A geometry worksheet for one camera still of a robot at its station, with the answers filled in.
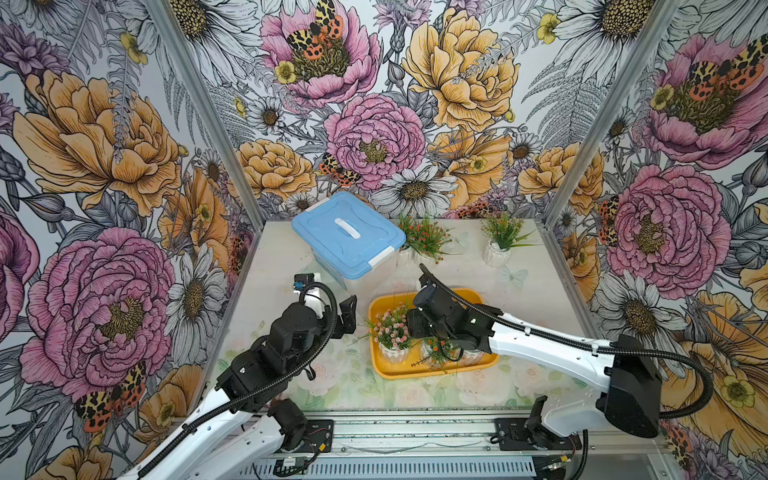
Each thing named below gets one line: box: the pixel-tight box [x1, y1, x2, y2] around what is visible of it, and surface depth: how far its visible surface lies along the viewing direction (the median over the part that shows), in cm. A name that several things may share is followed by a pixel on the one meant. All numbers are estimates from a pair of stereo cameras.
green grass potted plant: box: [481, 212, 544, 268], surface depth 107 cm
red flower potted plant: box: [398, 211, 453, 266], surface depth 101 cm
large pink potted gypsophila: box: [366, 302, 411, 364], surface depth 77 cm
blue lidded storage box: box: [292, 191, 406, 291], surface depth 96 cm
